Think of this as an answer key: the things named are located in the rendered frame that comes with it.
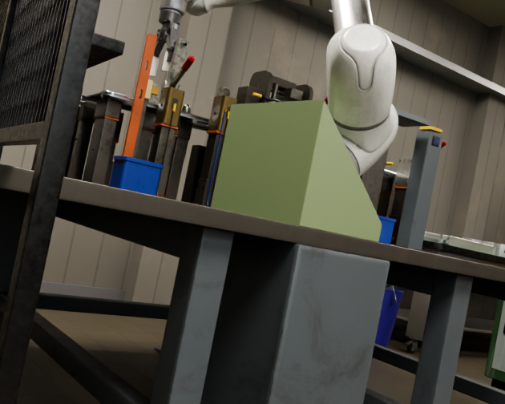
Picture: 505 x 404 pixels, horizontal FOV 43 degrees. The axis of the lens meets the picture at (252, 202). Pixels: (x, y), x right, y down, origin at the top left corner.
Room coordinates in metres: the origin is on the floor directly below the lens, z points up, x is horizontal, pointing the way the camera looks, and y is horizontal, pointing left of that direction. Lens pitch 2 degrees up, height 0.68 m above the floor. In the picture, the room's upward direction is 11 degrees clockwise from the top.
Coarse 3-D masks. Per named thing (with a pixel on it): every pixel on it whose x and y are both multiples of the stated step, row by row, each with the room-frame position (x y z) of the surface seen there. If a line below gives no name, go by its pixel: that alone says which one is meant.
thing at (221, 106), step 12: (216, 96) 2.07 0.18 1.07; (228, 96) 2.03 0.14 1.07; (216, 108) 2.05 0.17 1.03; (228, 108) 2.04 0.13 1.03; (216, 120) 2.04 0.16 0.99; (216, 132) 2.03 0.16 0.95; (216, 144) 2.04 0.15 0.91; (204, 156) 2.08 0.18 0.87; (216, 156) 2.05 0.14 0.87; (204, 168) 2.07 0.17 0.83; (216, 168) 2.05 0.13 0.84; (204, 180) 2.04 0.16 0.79; (204, 192) 2.03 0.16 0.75; (204, 204) 2.03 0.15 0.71
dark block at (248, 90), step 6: (240, 90) 2.08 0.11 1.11; (246, 90) 2.05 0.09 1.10; (252, 90) 2.05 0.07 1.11; (258, 90) 2.06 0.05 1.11; (240, 96) 2.08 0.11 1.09; (246, 96) 2.04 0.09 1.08; (252, 96) 2.05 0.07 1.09; (240, 102) 2.07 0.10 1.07; (246, 102) 2.04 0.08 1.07; (252, 102) 2.06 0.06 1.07; (258, 102) 2.07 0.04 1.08
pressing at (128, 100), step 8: (88, 96) 2.08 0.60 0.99; (96, 96) 2.12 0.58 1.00; (104, 96) 2.08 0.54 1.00; (112, 96) 2.05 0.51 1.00; (120, 96) 1.99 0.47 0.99; (128, 96) 2.00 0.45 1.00; (128, 104) 2.15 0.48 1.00; (152, 104) 2.04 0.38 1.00; (184, 112) 2.10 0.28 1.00; (192, 120) 2.23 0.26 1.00; (200, 120) 2.13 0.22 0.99; (208, 120) 2.14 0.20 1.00; (200, 128) 2.36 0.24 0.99; (384, 176) 2.78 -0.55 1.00; (392, 176) 2.72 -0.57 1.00
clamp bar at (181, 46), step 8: (176, 40) 2.01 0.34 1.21; (184, 40) 2.00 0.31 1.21; (176, 48) 2.00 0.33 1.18; (184, 48) 2.01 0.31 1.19; (176, 56) 2.00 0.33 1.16; (184, 56) 2.01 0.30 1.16; (176, 64) 2.01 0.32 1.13; (168, 72) 2.02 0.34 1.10; (176, 72) 2.01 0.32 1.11; (168, 80) 2.01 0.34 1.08; (176, 88) 2.03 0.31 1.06
